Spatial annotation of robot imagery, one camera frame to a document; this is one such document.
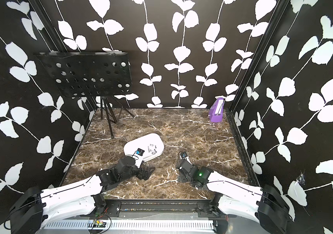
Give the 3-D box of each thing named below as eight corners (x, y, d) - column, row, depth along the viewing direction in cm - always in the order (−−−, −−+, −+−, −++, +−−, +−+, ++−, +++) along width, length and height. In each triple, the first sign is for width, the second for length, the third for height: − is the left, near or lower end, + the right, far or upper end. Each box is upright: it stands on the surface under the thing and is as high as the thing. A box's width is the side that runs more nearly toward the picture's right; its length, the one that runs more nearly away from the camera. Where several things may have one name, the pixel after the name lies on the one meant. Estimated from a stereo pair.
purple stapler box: (210, 122, 115) (215, 105, 101) (208, 113, 122) (213, 96, 108) (220, 122, 115) (227, 106, 101) (218, 113, 122) (224, 96, 108)
